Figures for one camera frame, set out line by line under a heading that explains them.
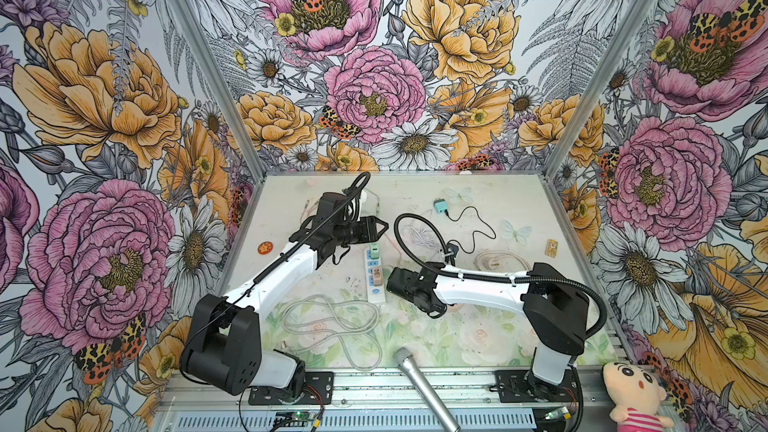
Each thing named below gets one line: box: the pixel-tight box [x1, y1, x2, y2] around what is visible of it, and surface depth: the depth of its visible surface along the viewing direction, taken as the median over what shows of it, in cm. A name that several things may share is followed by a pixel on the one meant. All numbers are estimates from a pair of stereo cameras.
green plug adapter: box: [370, 242, 380, 260], surface depth 93 cm
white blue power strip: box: [364, 243, 386, 304], surface depth 93 cm
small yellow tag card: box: [545, 239, 559, 258], surface depth 101 cm
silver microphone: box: [393, 347, 461, 432], surface depth 74 cm
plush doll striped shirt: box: [602, 362, 675, 432], surface depth 69 cm
